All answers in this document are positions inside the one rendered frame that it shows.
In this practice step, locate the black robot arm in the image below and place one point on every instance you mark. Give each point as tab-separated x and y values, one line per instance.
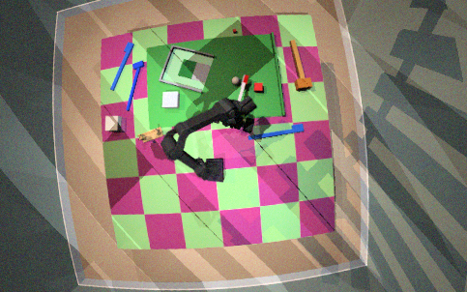
227	111

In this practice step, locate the white golf ball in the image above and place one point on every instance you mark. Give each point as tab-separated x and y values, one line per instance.
235	80

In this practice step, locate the large green flat mat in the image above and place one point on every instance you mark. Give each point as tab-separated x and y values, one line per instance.
251	55

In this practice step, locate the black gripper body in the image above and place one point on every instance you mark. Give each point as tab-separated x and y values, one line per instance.
248	125

